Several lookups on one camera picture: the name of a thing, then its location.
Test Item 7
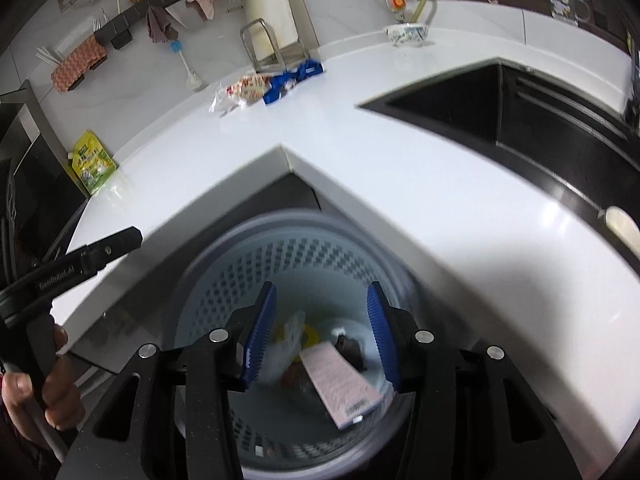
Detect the light blue perforated trash bin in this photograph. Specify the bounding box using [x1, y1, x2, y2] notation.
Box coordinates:
[162, 209, 420, 479]

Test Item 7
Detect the orange plastic scrap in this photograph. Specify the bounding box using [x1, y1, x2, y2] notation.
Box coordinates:
[280, 362, 309, 390]

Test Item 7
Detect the white bowl in sink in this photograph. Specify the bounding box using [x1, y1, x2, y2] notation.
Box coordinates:
[604, 206, 640, 256]

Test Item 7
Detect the person's left hand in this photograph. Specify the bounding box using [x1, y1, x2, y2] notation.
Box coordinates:
[1, 322, 86, 450]

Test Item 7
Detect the white cutting board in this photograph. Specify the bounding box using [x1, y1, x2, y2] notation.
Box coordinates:
[243, 0, 319, 51]

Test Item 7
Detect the clear plastic bag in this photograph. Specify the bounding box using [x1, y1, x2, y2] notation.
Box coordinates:
[258, 310, 306, 386]

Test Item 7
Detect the white patterned ceramic bowl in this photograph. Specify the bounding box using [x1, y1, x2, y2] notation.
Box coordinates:
[384, 23, 430, 48]

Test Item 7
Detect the black kitchen sink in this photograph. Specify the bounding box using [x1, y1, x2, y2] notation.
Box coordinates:
[361, 60, 639, 220]

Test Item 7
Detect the pink paper receipt card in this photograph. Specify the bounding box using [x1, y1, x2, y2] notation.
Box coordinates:
[299, 341, 383, 430]

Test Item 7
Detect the yellow green seasoning pouch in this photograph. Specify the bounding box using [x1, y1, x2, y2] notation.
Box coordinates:
[67, 130, 117, 195]

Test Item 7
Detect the blue white bottle brush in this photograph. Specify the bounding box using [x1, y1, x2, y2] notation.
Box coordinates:
[170, 40, 205, 92]

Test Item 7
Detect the yellow plastic lid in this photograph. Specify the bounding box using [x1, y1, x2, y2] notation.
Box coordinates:
[280, 323, 320, 352]

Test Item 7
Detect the dark grey rag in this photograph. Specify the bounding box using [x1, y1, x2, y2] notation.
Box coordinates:
[334, 334, 367, 373]

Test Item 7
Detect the black wall hanging rail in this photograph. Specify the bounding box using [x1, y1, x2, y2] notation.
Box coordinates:
[67, 0, 236, 92]

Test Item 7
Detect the red white snack wrapper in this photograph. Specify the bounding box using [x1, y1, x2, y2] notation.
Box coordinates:
[208, 73, 271, 116]

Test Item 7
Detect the kitchen cleaver knife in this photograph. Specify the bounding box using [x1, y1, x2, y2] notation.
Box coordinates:
[165, 0, 189, 29]

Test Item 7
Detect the blue lanyard strap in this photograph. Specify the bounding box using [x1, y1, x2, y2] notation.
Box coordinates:
[261, 57, 326, 106]

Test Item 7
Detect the metal cutting board rack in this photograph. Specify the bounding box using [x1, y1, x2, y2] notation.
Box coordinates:
[240, 18, 310, 74]

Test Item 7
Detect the clear glass mug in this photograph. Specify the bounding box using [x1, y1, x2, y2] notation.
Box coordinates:
[549, 0, 592, 26]

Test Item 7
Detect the brown hanging cloth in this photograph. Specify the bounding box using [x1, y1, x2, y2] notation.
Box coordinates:
[146, 6, 178, 44]

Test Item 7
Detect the orange patterned dish cloth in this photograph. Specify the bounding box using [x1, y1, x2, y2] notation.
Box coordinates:
[51, 34, 107, 93]

